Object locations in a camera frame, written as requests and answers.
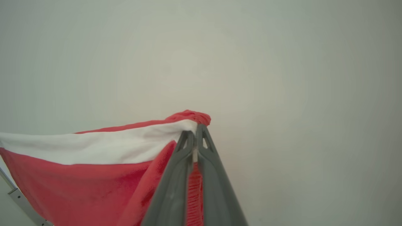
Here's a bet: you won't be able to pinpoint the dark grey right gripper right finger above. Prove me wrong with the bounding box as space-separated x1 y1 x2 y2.
196 124 248 226

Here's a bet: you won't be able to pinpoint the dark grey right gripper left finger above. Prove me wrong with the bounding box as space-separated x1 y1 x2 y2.
141 130 197 226

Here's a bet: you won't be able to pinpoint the red shorts with white stripe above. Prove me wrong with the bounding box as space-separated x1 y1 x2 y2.
0 109 212 226

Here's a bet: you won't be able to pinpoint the grey metal post with holes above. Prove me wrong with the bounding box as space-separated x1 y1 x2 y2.
0 166 54 226

